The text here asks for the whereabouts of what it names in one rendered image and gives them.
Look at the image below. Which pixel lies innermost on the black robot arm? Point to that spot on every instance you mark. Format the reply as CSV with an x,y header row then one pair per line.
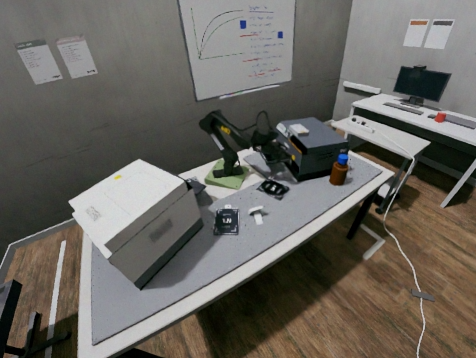
x,y
242,139

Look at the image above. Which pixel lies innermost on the brown bottle with blue cap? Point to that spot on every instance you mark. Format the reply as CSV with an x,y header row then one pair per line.
x,y
339,171

